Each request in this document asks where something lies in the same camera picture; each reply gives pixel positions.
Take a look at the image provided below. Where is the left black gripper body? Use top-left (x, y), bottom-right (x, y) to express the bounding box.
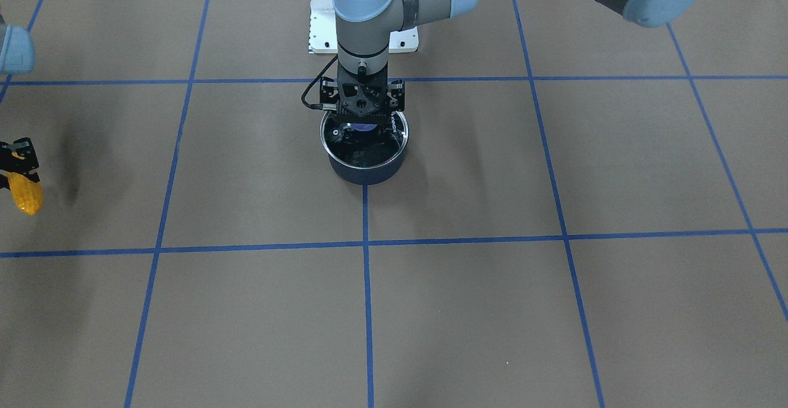
top-left (337, 70), bottom-right (390, 119)

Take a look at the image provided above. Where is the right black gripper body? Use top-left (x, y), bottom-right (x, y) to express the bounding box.
top-left (1, 138), bottom-right (41, 183)

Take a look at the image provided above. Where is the yellow corn cob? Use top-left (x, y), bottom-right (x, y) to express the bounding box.
top-left (6, 172), bottom-right (43, 215)

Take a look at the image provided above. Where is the glass lid blue knob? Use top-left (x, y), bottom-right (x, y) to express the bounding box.
top-left (319, 113), bottom-right (410, 170)

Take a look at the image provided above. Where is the dark blue saucepan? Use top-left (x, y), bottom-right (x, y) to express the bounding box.
top-left (319, 111), bottom-right (410, 185)

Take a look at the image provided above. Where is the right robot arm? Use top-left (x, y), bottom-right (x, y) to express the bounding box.
top-left (1, 18), bottom-right (40, 189)

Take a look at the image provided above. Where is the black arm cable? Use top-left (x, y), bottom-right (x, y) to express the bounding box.
top-left (300, 56), bottom-right (339, 112)

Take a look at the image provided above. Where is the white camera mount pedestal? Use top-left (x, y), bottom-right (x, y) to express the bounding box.
top-left (307, 0), bottom-right (384, 55)

